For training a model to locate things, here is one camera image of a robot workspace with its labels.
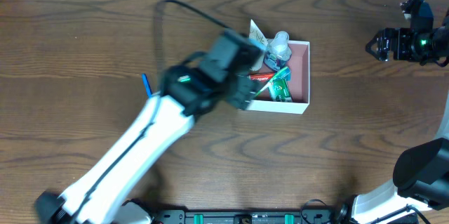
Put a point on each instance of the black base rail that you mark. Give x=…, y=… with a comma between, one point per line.
x=307, y=216

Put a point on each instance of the white Pantene tube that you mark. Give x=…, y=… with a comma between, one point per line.
x=258, y=38

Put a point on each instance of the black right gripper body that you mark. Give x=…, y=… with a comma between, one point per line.
x=388, y=44

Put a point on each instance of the Colgate toothpaste tube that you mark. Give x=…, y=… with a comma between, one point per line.
x=261, y=76

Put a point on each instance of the blue foam soap bottle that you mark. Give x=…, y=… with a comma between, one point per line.
x=278, y=52

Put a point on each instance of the blue disposable razor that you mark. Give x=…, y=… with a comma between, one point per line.
x=146, y=84

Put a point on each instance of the white square cardboard box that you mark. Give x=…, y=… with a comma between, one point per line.
x=299, y=84

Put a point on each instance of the green Dettol soap box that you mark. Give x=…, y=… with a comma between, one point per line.
x=279, y=91

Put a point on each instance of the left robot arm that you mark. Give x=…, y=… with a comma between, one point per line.
x=187, y=91

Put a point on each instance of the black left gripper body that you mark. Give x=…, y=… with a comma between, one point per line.
x=243, y=93

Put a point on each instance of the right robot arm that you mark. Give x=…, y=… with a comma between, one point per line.
x=420, y=177

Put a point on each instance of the green white toothbrush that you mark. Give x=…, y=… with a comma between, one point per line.
x=283, y=73

